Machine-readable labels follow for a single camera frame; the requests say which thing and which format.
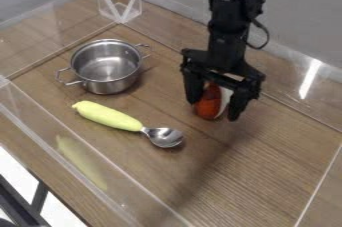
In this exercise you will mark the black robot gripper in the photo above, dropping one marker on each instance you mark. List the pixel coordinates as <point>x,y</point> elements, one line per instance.
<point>222,64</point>

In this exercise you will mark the red and white toy mushroom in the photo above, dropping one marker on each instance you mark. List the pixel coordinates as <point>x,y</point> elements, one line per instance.
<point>214,102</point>

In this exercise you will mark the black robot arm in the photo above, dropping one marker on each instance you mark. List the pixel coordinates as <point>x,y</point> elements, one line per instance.
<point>233,16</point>

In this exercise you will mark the silver metal pot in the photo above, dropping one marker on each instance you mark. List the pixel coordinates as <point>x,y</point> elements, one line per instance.
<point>105,66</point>

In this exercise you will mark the spoon with yellow handle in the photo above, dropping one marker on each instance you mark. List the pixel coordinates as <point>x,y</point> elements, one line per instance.
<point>162,137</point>

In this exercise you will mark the black metal table frame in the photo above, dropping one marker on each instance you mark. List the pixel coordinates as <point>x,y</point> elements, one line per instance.
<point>22,214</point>

